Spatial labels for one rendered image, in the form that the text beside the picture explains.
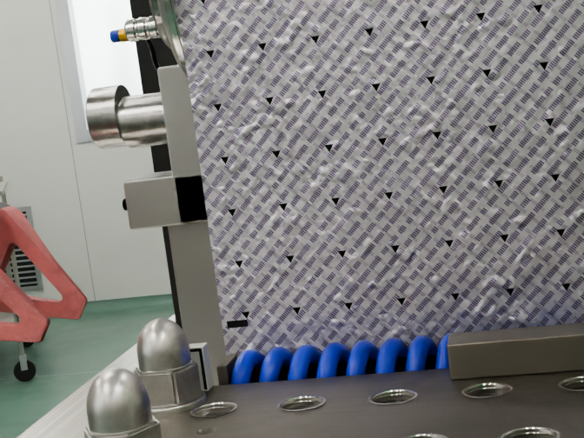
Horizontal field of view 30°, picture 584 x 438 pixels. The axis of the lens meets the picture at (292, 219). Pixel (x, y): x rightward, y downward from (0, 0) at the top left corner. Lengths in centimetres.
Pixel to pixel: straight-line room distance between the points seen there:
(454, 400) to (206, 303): 24
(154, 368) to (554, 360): 20
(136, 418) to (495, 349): 18
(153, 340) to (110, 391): 9
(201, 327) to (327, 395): 19
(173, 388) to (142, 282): 607
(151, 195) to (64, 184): 600
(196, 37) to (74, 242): 613
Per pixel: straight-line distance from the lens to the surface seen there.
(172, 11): 60
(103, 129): 71
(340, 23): 59
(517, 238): 59
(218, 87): 60
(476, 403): 51
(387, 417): 50
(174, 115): 69
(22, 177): 680
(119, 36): 75
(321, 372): 58
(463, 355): 54
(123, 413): 46
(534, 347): 54
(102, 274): 669
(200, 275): 70
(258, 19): 60
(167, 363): 55
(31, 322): 63
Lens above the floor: 118
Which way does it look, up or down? 7 degrees down
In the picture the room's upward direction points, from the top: 7 degrees counter-clockwise
